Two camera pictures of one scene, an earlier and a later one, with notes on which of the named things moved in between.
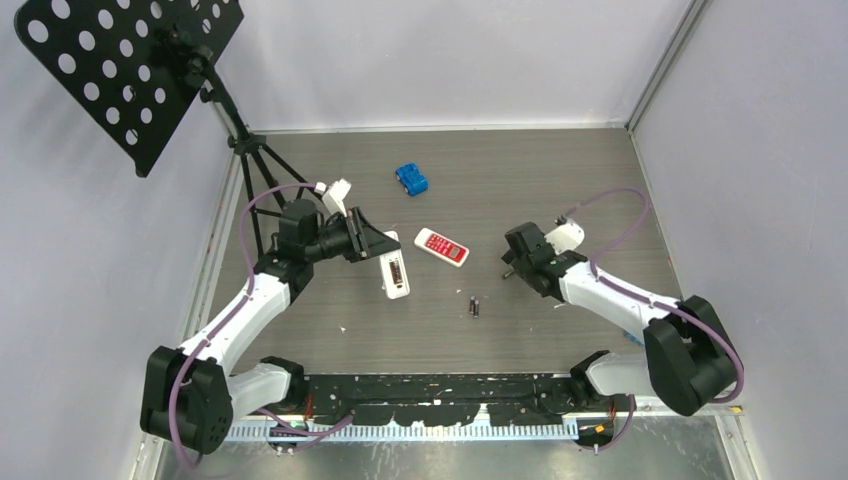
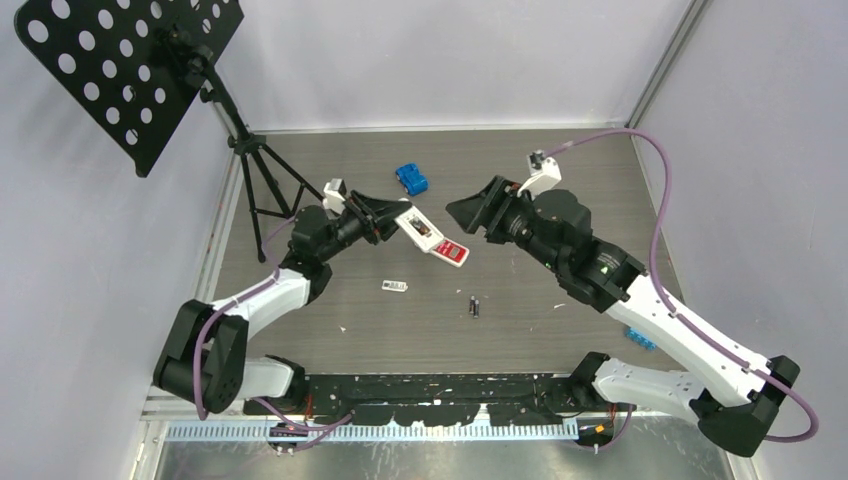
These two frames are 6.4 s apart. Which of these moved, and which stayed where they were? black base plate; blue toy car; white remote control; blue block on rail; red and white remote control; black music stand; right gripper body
Moved: right gripper body; white remote control
Stayed: black base plate; red and white remote control; blue block on rail; blue toy car; black music stand
